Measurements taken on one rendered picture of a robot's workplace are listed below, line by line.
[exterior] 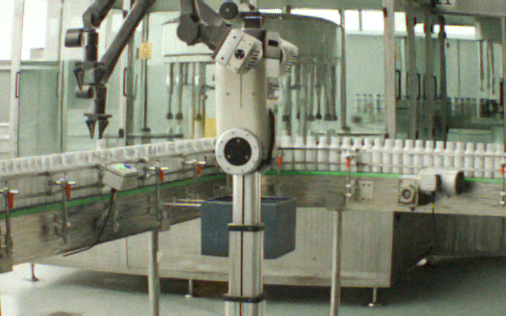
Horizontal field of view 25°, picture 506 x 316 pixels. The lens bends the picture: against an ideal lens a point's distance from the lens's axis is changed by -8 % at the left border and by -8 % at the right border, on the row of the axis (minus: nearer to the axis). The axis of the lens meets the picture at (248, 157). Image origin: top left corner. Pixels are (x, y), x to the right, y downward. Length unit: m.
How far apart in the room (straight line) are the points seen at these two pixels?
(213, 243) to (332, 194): 1.30
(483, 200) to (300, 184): 1.01
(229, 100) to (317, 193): 2.09
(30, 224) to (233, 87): 0.84
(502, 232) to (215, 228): 5.01
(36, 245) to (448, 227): 6.05
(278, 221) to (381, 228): 2.98
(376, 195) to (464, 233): 3.71
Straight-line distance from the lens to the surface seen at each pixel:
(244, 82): 4.12
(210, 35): 4.02
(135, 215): 4.89
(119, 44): 4.65
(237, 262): 4.24
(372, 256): 7.90
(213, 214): 4.96
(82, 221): 4.41
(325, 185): 6.16
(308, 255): 7.99
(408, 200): 5.82
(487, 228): 9.68
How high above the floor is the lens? 1.38
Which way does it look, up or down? 3 degrees down
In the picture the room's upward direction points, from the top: 1 degrees clockwise
